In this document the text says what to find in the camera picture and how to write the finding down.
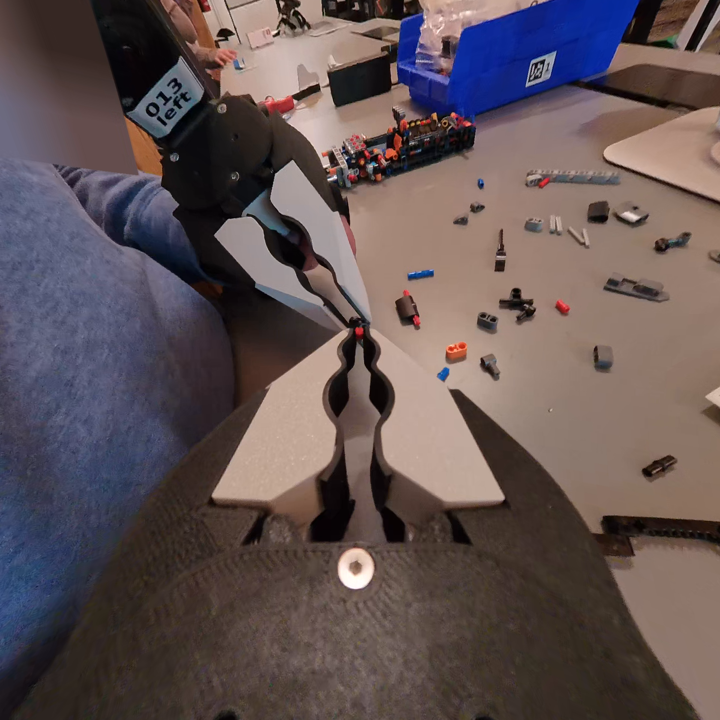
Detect black box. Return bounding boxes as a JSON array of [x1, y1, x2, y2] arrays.
[[327, 52, 393, 108]]

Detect clear plastic bag of parts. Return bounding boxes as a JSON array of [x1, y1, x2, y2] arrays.
[[415, 0, 543, 77]]

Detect long grey lego beam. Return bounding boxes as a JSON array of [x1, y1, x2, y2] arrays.
[[526, 169, 621, 188]]

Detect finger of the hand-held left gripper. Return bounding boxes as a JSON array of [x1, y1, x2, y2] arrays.
[[242, 159, 373, 325], [215, 215, 348, 334]]

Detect black patterned mat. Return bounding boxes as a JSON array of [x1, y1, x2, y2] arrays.
[[574, 63, 720, 110]]

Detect dark shelf unit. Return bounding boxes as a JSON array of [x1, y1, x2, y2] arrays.
[[322, 0, 424, 23]]

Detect lego car chassis assembly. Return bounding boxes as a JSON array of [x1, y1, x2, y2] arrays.
[[322, 111, 477, 188]]

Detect brown wooden furniture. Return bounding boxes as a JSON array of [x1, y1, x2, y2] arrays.
[[125, 115, 165, 176]]

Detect black lego connector red pins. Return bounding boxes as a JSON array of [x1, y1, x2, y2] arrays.
[[395, 289, 422, 329]]

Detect white monitor stand base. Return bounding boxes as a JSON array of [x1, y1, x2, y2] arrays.
[[603, 106, 720, 203]]

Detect blue storage bin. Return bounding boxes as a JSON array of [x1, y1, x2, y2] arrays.
[[396, 0, 642, 119]]

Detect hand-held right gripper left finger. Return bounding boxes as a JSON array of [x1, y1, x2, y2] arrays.
[[210, 331, 359, 542]]

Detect black tripod figure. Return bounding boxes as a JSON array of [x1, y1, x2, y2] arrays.
[[274, 0, 312, 36]]

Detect person's left forearm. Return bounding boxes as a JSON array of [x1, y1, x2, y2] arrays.
[[53, 163, 226, 288]]

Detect black lego gear rack assembly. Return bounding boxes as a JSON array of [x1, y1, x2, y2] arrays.
[[593, 514, 720, 559]]

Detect grey wedge-shaped part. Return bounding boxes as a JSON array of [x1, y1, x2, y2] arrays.
[[292, 63, 323, 102]]

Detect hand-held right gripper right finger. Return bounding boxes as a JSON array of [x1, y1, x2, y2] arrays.
[[363, 328, 506, 543]]

